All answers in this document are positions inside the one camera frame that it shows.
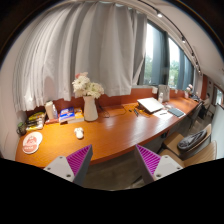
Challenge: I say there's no silver laptop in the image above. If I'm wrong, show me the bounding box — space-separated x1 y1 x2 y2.
137 97 163 113

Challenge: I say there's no black office chair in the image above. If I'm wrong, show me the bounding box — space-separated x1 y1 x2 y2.
190 102 203 129

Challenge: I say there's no yellow snack bag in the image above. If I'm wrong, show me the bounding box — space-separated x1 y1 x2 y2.
28 112 46 121

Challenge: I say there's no white ribbed vase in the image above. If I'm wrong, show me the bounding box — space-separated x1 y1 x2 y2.
84 96 98 121

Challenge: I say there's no white paper sheet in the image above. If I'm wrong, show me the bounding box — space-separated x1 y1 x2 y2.
154 110 172 120

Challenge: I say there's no white curtain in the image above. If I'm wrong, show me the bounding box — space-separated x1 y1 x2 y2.
13 2 147 111

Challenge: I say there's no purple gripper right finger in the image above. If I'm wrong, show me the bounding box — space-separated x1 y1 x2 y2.
135 145 182 184

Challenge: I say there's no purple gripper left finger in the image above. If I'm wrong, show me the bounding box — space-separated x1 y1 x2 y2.
44 145 93 186

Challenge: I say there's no black cable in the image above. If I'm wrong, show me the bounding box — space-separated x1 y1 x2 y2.
96 100 138 119

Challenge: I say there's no dark glass jar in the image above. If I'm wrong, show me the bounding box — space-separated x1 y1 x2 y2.
17 122 27 136

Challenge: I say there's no dark grey backpack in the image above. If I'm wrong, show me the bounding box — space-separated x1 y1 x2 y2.
177 130 207 151

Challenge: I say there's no wooden chair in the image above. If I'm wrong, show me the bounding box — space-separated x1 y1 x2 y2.
159 124 217 167

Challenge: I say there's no grey window curtain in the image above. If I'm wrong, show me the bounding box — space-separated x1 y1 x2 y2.
151 29 170 85

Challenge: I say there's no white flower bouquet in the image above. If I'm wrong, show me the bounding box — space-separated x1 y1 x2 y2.
72 72 104 99

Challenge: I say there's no yellow book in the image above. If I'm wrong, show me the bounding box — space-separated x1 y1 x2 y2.
69 112 84 124

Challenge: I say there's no white computer mouse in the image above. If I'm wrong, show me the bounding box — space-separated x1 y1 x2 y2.
74 128 84 139

